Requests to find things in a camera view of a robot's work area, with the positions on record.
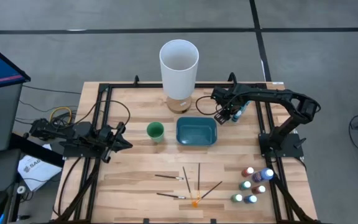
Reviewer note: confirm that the small blue paint bottle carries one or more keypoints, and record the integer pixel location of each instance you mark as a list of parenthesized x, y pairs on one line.
[(250, 199)]

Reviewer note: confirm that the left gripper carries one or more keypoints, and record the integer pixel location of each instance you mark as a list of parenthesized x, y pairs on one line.
[(106, 140)]

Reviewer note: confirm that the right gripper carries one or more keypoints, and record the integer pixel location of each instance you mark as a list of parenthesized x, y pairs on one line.
[(228, 96)]

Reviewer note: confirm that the small green paint bottle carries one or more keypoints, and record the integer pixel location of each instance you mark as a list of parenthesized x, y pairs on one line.
[(236, 198)]

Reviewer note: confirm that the small dark red paint bottle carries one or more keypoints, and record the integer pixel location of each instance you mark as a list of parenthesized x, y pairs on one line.
[(257, 190)]

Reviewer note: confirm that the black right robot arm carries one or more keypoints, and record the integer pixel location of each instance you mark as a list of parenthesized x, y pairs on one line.
[(275, 95)]

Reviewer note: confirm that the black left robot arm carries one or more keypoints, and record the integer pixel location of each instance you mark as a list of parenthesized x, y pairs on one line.
[(57, 132)]

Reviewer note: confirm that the white printed paper sheet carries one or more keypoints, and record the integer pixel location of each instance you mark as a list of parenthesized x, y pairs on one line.
[(36, 171)]

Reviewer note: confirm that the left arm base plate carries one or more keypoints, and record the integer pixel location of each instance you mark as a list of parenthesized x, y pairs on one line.
[(70, 152)]

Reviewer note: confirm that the large teal paint bottle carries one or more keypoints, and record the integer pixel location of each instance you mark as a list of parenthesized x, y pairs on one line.
[(237, 116)]

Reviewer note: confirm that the white tape roll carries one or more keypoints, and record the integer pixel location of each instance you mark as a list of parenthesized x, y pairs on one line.
[(21, 189)]

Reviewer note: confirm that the thin pointed brush gold ferrule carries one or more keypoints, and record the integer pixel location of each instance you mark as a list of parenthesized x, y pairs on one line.
[(186, 182)]

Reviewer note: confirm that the orange fan brush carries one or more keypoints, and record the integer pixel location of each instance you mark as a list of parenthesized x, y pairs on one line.
[(210, 189)]

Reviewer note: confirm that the green plastic cup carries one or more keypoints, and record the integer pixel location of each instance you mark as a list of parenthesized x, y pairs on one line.
[(155, 130)]

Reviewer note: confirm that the orange brush gold ferrule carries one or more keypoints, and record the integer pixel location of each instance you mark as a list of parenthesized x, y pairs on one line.
[(198, 180)]

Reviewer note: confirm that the large blue paint bottle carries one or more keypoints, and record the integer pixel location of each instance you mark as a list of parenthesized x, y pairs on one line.
[(259, 176)]

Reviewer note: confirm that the teal plastic bin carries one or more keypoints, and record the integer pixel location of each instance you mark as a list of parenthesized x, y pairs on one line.
[(196, 132)]

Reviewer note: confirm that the small teal paint bottle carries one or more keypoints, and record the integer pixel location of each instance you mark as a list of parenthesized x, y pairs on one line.
[(245, 185)]

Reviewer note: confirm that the black brush with white print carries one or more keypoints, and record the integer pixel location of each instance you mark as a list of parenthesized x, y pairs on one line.
[(169, 195)]

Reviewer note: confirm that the black brush silver ferrule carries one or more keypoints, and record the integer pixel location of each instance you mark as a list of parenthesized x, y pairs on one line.
[(166, 176)]

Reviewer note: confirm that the black desk bar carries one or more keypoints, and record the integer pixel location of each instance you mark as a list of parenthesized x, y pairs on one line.
[(36, 151)]

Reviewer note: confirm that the black aluminium table frame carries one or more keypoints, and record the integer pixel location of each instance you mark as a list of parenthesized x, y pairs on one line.
[(135, 85)]

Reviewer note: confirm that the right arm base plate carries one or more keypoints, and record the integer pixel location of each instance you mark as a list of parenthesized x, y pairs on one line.
[(291, 152)]

